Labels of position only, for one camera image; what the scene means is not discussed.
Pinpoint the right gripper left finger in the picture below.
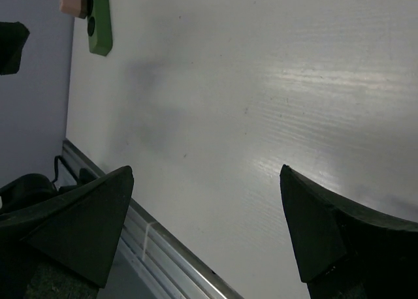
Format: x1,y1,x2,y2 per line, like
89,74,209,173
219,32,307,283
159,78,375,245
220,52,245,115
1,166,133,298

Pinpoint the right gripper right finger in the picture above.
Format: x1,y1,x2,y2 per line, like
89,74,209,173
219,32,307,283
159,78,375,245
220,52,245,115
280,165,417,298

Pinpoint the green power strip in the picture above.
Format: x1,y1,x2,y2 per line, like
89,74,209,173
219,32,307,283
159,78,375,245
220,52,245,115
87,0,113,57

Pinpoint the pink plug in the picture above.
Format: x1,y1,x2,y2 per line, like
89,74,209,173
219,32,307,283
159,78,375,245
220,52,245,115
59,0,88,19

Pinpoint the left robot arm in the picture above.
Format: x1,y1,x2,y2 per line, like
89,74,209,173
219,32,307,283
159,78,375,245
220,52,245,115
0,22,30,75

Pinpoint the aluminium front rail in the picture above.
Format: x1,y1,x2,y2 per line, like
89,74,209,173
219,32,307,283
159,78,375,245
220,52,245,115
60,138,249,299

